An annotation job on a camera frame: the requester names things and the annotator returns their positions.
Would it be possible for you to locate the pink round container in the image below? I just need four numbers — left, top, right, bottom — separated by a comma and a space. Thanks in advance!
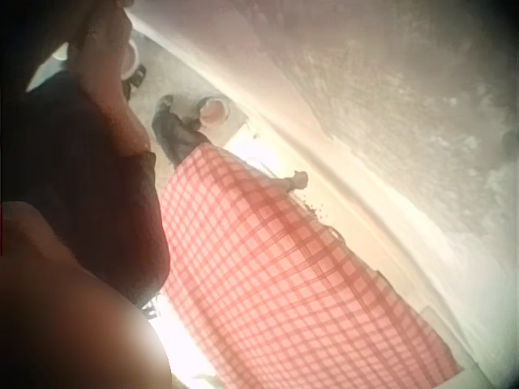
121, 38, 142, 80
197, 96, 233, 125

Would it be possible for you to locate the dark sandal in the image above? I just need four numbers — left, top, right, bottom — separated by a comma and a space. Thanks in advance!
121, 63, 148, 100

